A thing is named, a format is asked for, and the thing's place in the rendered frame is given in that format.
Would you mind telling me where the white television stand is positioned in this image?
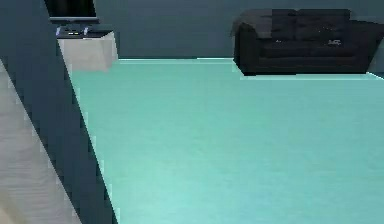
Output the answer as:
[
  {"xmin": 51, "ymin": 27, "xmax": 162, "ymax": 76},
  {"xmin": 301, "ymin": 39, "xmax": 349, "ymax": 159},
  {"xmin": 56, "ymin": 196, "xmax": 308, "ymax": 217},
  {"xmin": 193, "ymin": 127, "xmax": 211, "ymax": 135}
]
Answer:
[{"xmin": 56, "ymin": 29, "xmax": 120, "ymax": 73}]

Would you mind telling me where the black television set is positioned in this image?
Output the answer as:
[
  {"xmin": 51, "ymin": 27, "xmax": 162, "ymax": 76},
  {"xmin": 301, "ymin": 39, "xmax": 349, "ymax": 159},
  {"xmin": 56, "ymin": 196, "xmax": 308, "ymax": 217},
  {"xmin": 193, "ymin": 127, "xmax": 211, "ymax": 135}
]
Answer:
[{"xmin": 43, "ymin": 0, "xmax": 100, "ymax": 24}]

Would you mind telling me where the black sofa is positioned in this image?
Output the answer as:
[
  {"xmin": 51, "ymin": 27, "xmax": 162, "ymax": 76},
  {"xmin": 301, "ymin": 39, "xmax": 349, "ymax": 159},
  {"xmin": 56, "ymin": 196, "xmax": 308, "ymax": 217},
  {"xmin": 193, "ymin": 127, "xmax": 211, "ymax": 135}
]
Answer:
[{"xmin": 229, "ymin": 8, "xmax": 384, "ymax": 76}]

